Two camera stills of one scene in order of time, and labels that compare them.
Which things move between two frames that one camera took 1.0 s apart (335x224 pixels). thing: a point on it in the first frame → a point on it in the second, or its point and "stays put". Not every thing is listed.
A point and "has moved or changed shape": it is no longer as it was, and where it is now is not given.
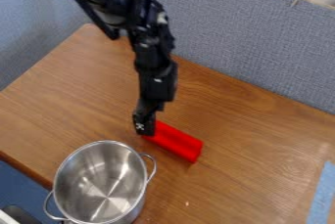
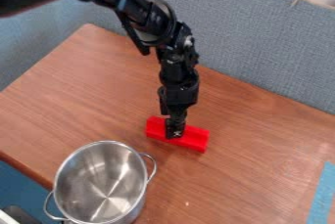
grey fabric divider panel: x=255 y=32 stays put
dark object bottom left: x=22 y=215 stays put
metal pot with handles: x=100 y=184 stays put
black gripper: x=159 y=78 → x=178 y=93
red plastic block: x=176 y=141 has moved or changed shape
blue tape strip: x=321 y=207 stays put
